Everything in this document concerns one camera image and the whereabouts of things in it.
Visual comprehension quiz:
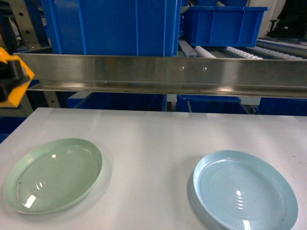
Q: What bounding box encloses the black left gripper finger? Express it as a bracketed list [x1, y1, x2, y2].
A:
[8, 60, 28, 83]

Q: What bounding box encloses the pale green plate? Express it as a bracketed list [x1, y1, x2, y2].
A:
[3, 138, 103, 214]

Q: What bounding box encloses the large blue bin left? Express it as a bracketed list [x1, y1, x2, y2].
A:
[42, 0, 181, 57]

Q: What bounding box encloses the blue bin right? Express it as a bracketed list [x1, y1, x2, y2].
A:
[183, 6, 269, 47]

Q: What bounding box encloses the pale blue plate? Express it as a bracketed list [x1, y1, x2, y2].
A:
[192, 150, 298, 230]

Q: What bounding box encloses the stainless steel rack rail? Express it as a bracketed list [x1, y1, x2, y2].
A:
[20, 53, 307, 98]

